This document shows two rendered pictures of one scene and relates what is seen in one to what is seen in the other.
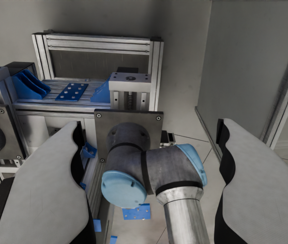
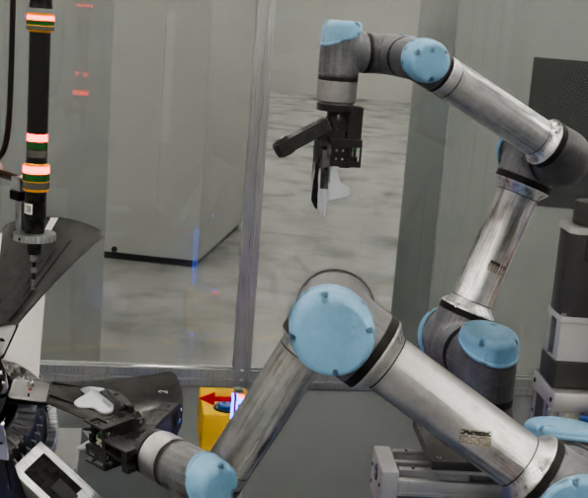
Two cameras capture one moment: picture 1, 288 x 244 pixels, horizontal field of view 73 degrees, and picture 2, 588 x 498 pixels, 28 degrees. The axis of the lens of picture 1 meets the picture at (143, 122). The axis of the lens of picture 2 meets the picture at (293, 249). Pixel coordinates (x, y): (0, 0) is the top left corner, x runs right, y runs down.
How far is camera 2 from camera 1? 219 cm
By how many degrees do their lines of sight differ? 76
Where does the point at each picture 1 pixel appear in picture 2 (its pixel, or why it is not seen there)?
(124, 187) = (471, 328)
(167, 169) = (440, 324)
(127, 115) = (428, 440)
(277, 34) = (287, 429)
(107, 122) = (450, 453)
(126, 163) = (456, 355)
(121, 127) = not seen: hidden behind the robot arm
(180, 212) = (462, 282)
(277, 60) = (319, 412)
